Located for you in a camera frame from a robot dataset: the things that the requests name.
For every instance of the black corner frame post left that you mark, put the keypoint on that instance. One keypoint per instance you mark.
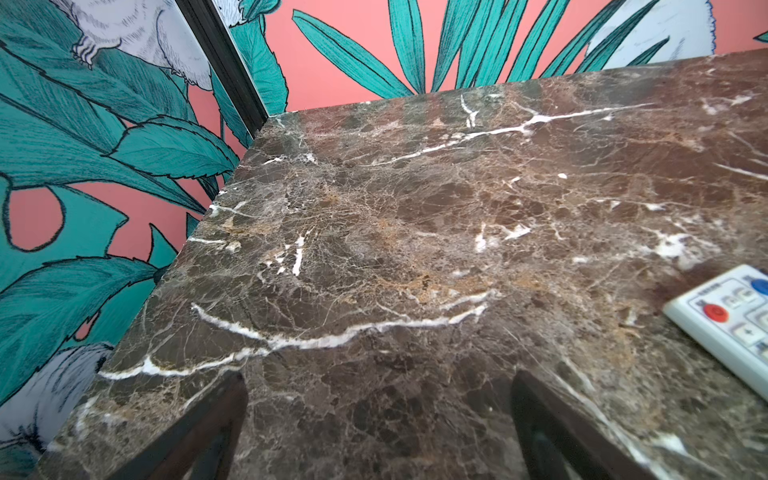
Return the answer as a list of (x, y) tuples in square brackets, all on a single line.
[(216, 42)]

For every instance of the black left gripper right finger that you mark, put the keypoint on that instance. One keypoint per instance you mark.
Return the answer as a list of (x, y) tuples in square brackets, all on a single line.
[(558, 443)]

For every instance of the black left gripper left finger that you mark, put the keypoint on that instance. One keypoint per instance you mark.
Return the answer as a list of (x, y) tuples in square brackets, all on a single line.
[(202, 443)]

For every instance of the white remote control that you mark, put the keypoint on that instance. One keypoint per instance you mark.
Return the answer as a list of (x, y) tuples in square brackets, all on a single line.
[(727, 316)]

